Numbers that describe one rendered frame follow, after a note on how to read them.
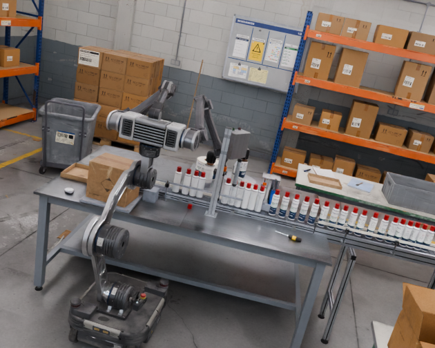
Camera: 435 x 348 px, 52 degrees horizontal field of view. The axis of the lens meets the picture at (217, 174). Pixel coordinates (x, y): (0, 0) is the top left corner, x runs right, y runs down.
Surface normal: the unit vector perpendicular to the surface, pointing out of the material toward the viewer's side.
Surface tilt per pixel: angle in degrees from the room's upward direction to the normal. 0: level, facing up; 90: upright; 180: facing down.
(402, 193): 90
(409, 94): 91
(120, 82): 90
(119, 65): 90
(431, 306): 38
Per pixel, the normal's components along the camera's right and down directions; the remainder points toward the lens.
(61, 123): 0.10, 0.41
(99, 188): -0.23, 0.29
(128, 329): 0.19, -0.92
